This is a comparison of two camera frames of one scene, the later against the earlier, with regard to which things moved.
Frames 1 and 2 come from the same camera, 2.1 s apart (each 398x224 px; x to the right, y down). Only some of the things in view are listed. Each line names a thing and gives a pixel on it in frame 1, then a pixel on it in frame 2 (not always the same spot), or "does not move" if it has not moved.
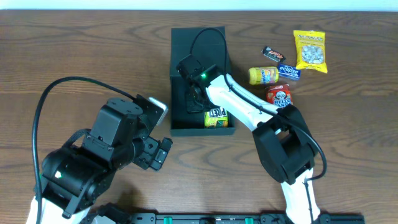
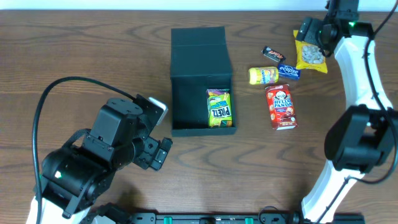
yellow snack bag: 311,50 does not move
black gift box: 209,45 does not move
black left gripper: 154,152 does not move
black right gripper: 193,100 to 311,32
